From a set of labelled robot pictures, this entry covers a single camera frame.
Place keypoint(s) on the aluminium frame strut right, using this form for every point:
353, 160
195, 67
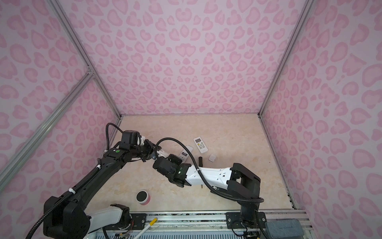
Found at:
302, 20

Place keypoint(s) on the pink black tape roll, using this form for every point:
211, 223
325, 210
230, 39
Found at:
143, 197

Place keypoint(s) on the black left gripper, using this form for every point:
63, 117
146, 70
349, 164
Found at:
151, 149

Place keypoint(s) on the grey cloth pad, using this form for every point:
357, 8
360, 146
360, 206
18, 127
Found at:
284, 229

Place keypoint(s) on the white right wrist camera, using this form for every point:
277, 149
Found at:
162, 153

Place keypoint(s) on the white remote control right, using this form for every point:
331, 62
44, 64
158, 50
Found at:
200, 145

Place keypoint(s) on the aluminium frame strut left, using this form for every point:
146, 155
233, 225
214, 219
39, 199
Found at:
39, 135

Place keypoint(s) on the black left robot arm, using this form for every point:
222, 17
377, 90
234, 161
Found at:
64, 217

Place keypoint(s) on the red and white remote control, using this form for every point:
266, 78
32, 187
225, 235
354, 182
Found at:
184, 155

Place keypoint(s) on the white battery cover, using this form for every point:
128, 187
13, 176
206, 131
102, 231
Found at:
212, 158

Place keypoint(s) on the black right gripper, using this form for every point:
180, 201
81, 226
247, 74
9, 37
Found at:
174, 158

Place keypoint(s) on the aluminium frame strut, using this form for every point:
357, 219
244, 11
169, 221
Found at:
39, 135
302, 20

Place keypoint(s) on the yellow capped white marker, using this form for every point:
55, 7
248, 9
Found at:
146, 228

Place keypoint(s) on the aluminium rail base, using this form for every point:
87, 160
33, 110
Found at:
183, 225

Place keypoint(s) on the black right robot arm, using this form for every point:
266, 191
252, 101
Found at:
236, 183

